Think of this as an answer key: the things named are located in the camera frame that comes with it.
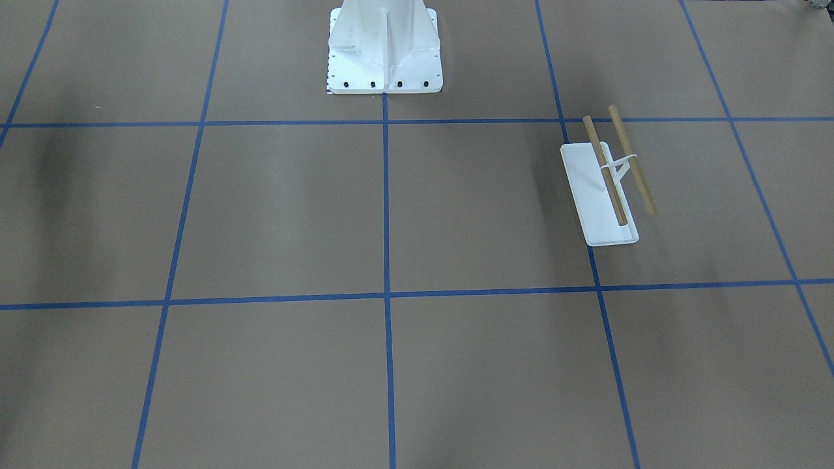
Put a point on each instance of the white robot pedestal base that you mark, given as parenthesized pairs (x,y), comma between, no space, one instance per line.
(384,47)

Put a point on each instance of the white rack upright bracket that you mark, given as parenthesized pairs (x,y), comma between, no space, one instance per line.
(618,168)

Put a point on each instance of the white towel rack base tray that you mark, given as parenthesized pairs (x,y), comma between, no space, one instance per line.
(593,206)

